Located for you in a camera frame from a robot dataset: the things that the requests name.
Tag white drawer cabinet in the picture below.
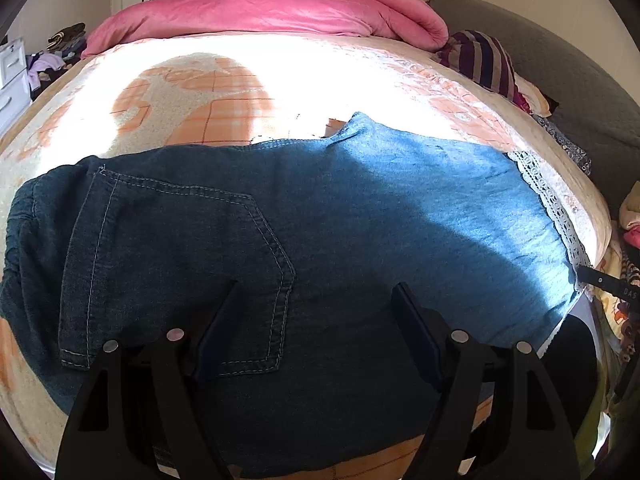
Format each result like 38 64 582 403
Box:
0 38 32 136

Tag maroon striped pillow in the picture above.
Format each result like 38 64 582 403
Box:
436 29 530 113

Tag clothes pile beside cabinet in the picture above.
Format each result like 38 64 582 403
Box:
27 22 87 101

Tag pink quilt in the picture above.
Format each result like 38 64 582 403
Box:
82 0 449 58

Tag pile of colourful clothes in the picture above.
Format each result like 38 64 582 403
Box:
587 184 639 474

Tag dark grey padded headboard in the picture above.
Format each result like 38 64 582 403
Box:
427 0 640 214

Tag blue denim pants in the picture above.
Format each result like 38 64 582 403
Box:
0 112 584 478

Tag orange cream patterned bed blanket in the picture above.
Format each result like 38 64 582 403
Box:
0 31 614 480

